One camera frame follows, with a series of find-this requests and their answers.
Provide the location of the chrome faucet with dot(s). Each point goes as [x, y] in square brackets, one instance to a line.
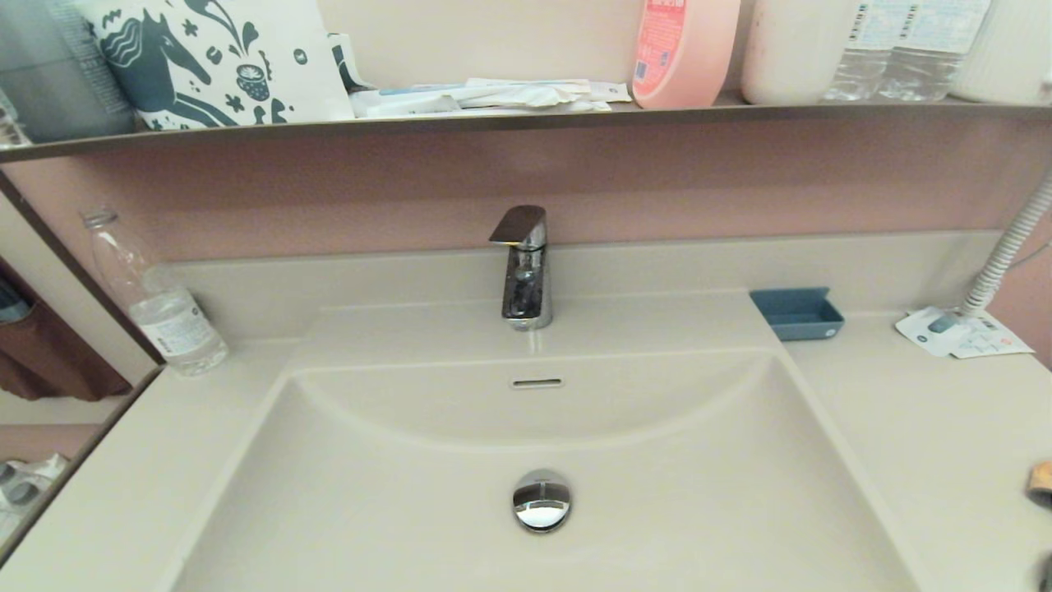
[526, 288]

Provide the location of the orange microfibre cloth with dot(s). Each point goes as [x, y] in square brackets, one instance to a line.
[1042, 481]

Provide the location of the white ceramic sink basin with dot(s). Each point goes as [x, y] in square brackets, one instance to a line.
[370, 493]

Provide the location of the white crumpled wrapper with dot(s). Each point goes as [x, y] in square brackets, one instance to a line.
[536, 93]

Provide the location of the chrome drain stopper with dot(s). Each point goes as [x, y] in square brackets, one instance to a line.
[541, 501]

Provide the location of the white toothbrush packet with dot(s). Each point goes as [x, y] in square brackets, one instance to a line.
[404, 102]

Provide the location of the blue soap dish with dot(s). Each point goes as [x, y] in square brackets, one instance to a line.
[795, 316]

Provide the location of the pink lotion bottle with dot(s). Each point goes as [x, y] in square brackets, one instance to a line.
[682, 57]

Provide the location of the black white sachet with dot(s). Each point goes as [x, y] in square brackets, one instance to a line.
[345, 62]

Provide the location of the clear plastic water bottle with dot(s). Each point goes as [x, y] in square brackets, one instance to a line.
[171, 321]

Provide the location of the white smooth jar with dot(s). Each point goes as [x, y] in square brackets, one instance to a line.
[793, 49]

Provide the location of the white horse print bag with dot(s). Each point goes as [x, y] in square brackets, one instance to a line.
[246, 57]

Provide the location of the white printed paper packet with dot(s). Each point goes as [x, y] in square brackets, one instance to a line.
[945, 333]

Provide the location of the brown hanging towel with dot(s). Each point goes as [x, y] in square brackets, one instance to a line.
[49, 362]

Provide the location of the white grey bundle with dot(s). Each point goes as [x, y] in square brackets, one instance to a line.
[29, 485]

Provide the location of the white ribbed container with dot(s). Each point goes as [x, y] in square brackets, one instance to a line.
[1011, 49]

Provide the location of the brown wall shelf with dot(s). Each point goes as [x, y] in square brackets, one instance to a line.
[526, 119]

